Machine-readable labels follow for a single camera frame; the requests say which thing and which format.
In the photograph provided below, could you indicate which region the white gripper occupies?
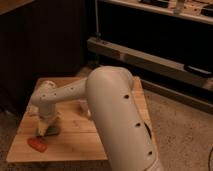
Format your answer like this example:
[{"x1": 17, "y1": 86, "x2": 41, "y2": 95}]
[{"x1": 37, "y1": 112, "x2": 61, "y2": 136}]

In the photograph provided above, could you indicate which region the red oblong object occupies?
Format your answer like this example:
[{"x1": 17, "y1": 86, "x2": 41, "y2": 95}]
[{"x1": 27, "y1": 137, "x2": 47, "y2": 152}]

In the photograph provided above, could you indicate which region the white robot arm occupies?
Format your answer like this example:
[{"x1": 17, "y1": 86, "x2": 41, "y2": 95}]
[{"x1": 31, "y1": 66, "x2": 164, "y2": 171}]

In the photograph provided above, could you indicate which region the metal shelf frame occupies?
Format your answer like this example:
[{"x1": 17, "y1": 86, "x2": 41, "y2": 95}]
[{"x1": 86, "y1": 0, "x2": 213, "y2": 114}]

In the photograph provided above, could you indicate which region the black device on shelf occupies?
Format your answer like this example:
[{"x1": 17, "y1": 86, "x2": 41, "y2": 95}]
[{"x1": 183, "y1": 65, "x2": 213, "y2": 78}]

